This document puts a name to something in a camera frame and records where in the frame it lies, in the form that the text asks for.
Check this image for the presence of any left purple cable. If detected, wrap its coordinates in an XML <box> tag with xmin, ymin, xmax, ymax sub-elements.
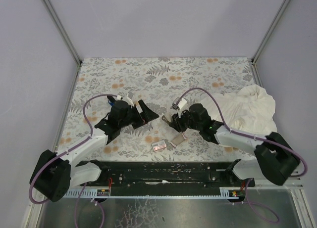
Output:
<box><xmin>28</xmin><ymin>94</ymin><xmax>122</xmax><ymax>228</ymax></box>

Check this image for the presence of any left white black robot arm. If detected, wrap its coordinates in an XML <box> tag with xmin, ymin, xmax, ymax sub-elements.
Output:
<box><xmin>29</xmin><ymin>94</ymin><xmax>159</xmax><ymax>204</ymax></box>

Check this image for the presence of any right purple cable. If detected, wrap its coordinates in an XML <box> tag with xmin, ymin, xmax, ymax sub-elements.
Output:
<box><xmin>172</xmin><ymin>88</ymin><xmax>309</xmax><ymax>224</ymax></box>

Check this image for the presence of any right aluminium extrusion rail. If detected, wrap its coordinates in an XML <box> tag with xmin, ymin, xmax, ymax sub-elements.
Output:
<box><xmin>283</xmin><ymin>177</ymin><xmax>303</xmax><ymax>189</ymax></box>

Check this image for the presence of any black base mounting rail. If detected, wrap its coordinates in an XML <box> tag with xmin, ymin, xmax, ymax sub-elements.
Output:
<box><xmin>87</xmin><ymin>160</ymin><xmax>255</xmax><ymax>192</ymax></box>

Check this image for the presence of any white crumpled cloth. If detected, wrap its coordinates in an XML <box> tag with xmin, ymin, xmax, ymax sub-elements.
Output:
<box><xmin>213</xmin><ymin>85</ymin><xmax>277</xmax><ymax>135</ymax></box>

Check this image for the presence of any blue stapler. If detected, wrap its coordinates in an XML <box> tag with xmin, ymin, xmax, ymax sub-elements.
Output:
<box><xmin>107</xmin><ymin>95</ymin><xmax>117</xmax><ymax>106</ymax></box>

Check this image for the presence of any floral patterned table mat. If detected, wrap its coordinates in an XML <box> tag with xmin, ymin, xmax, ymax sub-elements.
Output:
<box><xmin>58</xmin><ymin>57</ymin><xmax>254</xmax><ymax>162</ymax></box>

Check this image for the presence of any right aluminium frame post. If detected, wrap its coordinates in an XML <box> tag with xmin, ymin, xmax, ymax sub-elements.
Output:
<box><xmin>251</xmin><ymin>0</ymin><xmax>292</xmax><ymax>65</ymax></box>

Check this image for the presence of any left aluminium frame post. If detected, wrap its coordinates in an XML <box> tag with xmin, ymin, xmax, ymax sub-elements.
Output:
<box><xmin>41</xmin><ymin>0</ymin><xmax>82</xmax><ymax>65</ymax></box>

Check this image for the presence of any red white staple box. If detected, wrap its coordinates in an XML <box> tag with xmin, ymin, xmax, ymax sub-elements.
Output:
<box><xmin>152</xmin><ymin>140</ymin><xmax>167</xmax><ymax>151</ymax></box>

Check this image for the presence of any aluminium frame post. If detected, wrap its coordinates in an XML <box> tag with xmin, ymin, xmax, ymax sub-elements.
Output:
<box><xmin>251</xmin><ymin>0</ymin><xmax>292</xmax><ymax>65</ymax></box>
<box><xmin>41</xmin><ymin>0</ymin><xmax>82</xmax><ymax>65</ymax></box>

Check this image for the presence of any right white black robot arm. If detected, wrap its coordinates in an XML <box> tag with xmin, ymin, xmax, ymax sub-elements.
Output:
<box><xmin>169</xmin><ymin>103</ymin><xmax>300</xmax><ymax>185</ymax></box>

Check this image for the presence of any white slotted cable duct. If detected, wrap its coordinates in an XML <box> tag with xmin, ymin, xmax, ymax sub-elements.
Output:
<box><xmin>63</xmin><ymin>187</ymin><xmax>239</xmax><ymax>200</ymax></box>

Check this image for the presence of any purple cable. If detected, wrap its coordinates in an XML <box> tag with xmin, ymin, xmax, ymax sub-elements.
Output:
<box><xmin>28</xmin><ymin>94</ymin><xmax>122</xmax><ymax>228</ymax></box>
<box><xmin>172</xmin><ymin>88</ymin><xmax>309</xmax><ymax>224</ymax></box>

